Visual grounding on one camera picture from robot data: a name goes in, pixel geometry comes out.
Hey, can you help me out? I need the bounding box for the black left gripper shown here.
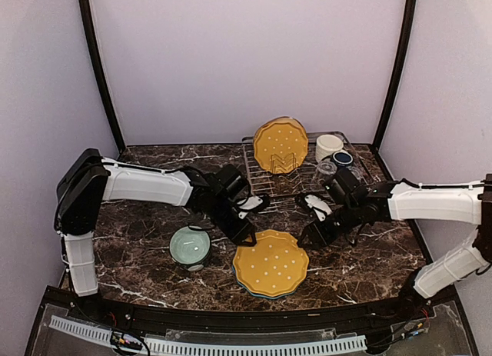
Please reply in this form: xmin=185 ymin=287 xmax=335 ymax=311
xmin=208 ymin=196 xmax=258 ymax=247

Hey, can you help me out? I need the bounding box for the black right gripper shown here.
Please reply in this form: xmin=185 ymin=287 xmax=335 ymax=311
xmin=297 ymin=200 xmax=361 ymax=251

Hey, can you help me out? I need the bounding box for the blue plate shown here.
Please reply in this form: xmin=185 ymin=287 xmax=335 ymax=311
xmin=235 ymin=272 xmax=302 ymax=299

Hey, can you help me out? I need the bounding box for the green ceramic bowl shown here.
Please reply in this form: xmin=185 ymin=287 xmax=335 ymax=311
xmin=169 ymin=226 xmax=211 ymax=272

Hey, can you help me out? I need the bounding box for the clear drinking glass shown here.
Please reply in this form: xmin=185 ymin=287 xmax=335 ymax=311
xmin=313 ymin=158 xmax=338 ymax=186

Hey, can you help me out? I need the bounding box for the dark blue ceramic mug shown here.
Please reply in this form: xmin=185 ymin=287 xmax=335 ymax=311
xmin=331 ymin=150 xmax=354 ymax=168

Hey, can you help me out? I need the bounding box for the cream ceramic mug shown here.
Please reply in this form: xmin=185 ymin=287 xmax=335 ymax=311
xmin=315 ymin=134 xmax=344 ymax=162

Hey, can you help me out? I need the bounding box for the cream bird pattern plate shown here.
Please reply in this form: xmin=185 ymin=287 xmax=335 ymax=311
xmin=263 ymin=116 xmax=304 ymax=130

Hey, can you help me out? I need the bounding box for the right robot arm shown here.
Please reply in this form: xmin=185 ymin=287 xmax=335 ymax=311
xmin=297 ymin=168 xmax=491 ymax=321

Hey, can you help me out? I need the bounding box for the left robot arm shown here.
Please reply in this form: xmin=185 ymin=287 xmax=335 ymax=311
xmin=54 ymin=148 xmax=269 ymax=322

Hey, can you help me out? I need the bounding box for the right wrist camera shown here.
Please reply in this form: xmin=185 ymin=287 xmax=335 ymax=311
xmin=294 ymin=192 xmax=332 ymax=221

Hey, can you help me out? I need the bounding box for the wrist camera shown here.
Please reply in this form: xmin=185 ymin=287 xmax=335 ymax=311
xmin=294 ymin=192 xmax=332 ymax=221
xmin=235 ymin=194 xmax=270 ymax=219

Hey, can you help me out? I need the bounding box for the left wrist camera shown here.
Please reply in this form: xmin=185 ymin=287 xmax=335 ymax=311
xmin=235 ymin=194 xmax=270 ymax=219

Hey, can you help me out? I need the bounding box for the metal wire dish rack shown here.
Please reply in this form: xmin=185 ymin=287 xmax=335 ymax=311
xmin=242 ymin=131 xmax=385 ymax=214

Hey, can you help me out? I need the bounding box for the black front rail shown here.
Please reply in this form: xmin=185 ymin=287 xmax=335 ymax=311
xmin=38 ymin=286 xmax=458 ymax=344

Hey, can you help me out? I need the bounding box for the white slotted cable duct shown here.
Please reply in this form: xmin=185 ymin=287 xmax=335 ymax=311
xmin=48 ymin=315 xmax=367 ymax=355

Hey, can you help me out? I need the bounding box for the right black frame post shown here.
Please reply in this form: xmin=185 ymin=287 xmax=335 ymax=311
xmin=372 ymin=0 xmax=417 ymax=151

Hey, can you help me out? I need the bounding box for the black frame post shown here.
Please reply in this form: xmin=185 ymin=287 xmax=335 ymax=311
xmin=78 ymin=0 xmax=126 ymax=153
xmin=372 ymin=0 xmax=417 ymax=151

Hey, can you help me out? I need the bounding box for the left black frame post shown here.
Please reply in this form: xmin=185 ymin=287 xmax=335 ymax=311
xmin=78 ymin=0 xmax=126 ymax=153

